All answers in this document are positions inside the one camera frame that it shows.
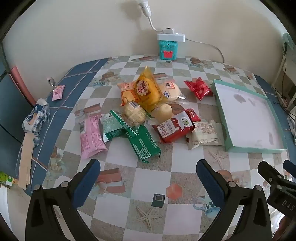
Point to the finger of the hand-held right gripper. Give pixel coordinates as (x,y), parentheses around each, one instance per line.
(268,172)
(290,168)

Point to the silver foil wrapper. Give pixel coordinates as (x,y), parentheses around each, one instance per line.
(51,81)

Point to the crumpled blue white packaging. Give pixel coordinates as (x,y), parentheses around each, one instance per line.
(35,118)

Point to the orange roll cake packet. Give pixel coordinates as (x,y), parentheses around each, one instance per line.
(128,91)

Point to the teal box with red label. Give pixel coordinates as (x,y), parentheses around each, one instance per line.
(167,49)

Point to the brown paper strip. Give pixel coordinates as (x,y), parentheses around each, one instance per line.
(25,162)

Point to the white bun packet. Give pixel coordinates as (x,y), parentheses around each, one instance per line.
(170,91)

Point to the beige snack packet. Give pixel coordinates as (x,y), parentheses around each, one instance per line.
(204,135)

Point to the yellow soft bread packet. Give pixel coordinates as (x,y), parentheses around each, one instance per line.
(148,89)

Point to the pink chair frame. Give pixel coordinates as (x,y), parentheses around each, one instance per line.
(22,81)

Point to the red candy packet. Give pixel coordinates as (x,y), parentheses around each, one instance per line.
(198,89)

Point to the round yellow pastry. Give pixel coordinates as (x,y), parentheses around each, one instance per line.
(163,112)

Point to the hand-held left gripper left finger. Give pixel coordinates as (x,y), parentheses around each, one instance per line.
(86,183)

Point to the white power strip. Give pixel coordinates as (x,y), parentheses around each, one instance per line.
(171,37)

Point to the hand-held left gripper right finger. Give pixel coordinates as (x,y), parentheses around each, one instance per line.
(210,183)

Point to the light green snack packet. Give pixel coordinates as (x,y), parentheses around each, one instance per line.
(112,128)

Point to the small red snack packet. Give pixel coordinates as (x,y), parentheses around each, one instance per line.
(191,114)

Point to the large pink snack packet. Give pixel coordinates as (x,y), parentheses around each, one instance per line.
(91,136)

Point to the clear rice cracker packet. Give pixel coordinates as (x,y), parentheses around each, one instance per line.
(134,114)

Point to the teal cardboard tray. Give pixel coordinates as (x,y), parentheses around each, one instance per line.
(249,118)

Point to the small pink snack packet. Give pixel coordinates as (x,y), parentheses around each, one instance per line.
(58,92)

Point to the red and white bread packet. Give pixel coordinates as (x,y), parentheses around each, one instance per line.
(173,128)

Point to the dark green snack packet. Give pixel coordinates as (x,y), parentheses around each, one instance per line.
(144,146)

